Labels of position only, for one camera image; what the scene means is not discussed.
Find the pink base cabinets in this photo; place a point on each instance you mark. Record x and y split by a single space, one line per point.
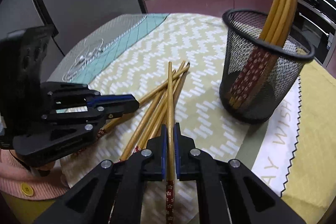
197 1

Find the person's left forearm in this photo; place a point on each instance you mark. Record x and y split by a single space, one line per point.
15 179

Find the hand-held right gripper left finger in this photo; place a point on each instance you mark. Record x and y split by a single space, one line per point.
164 150

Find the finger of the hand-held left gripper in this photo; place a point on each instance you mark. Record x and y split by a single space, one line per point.
126 107
113 98

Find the black mesh utensil holder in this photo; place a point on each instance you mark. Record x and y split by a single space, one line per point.
233 56

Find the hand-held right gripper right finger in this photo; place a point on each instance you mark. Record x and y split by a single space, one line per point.
176 150

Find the floral-end wooden chopstick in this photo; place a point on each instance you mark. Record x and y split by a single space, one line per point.
288 3
276 3
294 3
282 3
170 95

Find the person's left hand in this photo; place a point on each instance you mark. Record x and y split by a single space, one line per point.
46 166

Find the black built-in oven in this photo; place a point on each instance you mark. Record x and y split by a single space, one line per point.
313 29

